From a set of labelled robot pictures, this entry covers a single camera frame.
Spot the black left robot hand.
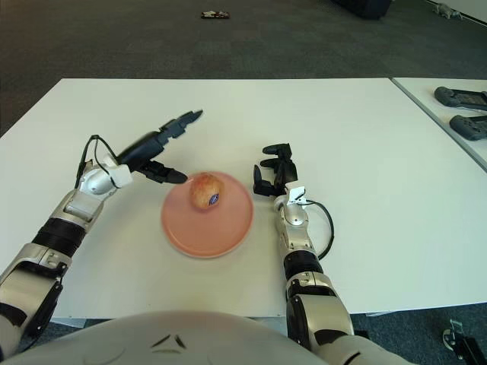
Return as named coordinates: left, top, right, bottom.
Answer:
left=116, top=109, right=205, bottom=186

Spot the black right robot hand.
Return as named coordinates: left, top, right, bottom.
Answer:
left=252, top=142, right=299, bottom=197

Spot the red yellow apple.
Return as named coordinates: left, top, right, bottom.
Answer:
left=189, top=172, right=224, bottom=210

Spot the pink round plate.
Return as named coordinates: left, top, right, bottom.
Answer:
left=161, top=171, right=255, bottom=259

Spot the dark bulky floor object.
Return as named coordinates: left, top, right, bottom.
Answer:
left=330, top=0, right=393, bottom=20

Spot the grey handheld controller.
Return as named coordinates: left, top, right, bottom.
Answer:
left=449, top=115, right=487, bottom=142
left=434, top=86, right=487, bottom=112

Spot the grey robot torso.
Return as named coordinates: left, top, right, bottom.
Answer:
left=3, top=309, right=404, bottom=365

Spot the small grey floor toy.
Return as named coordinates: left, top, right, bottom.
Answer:
left=431, top=2, right=464, bottom=20

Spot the black stand with caster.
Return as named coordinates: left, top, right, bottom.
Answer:
left=442, top=319, right=487, bottom=365

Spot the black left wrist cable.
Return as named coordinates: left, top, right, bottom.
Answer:
left=77, top=134, right=119, bottom=187

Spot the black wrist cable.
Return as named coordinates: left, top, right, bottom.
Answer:
left=304, top=199, right=336, bottom=262
left=77, top=134, right=119, bottom=187

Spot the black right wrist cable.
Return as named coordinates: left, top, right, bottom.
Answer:
left=304, top=199, right=336, bottom=262

